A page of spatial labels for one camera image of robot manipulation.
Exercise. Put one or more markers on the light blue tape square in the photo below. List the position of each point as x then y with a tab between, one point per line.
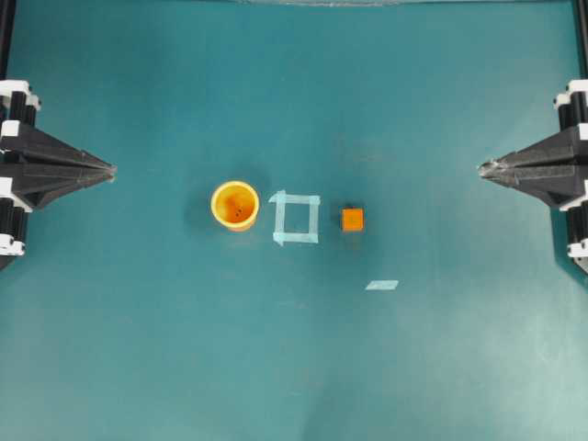
296	218

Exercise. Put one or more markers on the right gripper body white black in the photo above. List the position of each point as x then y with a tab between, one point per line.
572	109

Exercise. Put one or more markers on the black frame post left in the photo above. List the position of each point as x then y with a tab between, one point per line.
7	17

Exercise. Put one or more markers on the orange plastic cup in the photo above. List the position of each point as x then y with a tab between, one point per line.
235	205

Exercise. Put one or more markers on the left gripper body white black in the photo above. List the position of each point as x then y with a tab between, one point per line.
17	103

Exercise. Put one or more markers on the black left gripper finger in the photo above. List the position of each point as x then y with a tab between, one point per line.
39	185
35	144

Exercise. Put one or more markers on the orange cube block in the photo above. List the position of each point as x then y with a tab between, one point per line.
352	219

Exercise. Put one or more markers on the small light blue tape strip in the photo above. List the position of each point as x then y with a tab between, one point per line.
382	284

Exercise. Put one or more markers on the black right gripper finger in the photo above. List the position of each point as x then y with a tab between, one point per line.
560	187
567	147

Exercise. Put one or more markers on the black frame post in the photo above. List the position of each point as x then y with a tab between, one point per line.
7	17
580	17

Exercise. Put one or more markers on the black frame post right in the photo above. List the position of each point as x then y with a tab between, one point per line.
580	17

